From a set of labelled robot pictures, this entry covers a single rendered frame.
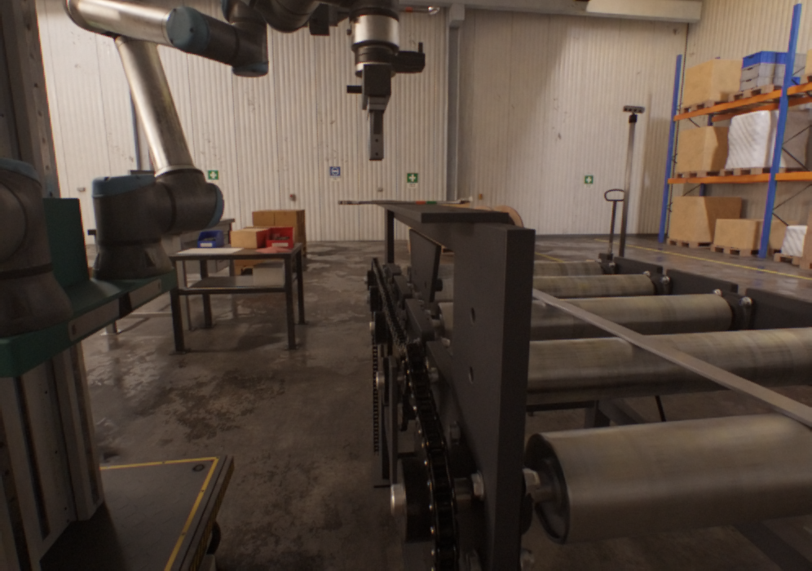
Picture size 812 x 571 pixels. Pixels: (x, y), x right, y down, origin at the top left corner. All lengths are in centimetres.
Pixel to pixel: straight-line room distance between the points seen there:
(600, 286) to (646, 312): 30
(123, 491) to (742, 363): 161
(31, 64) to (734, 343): 162
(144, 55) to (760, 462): 166
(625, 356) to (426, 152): 1053
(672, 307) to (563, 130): 1135
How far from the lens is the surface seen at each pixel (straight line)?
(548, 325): 109
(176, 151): 145
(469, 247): 43
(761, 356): 104
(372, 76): 77
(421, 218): 40
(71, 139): 1292
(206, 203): 140
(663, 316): 126
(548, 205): 1224
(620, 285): 154
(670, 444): 58
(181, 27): 113
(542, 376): 78
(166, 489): 156
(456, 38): 1177
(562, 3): 1246
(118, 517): 152
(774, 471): 64
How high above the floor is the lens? 118
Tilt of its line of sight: 10 degrees down
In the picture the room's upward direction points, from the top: straight up
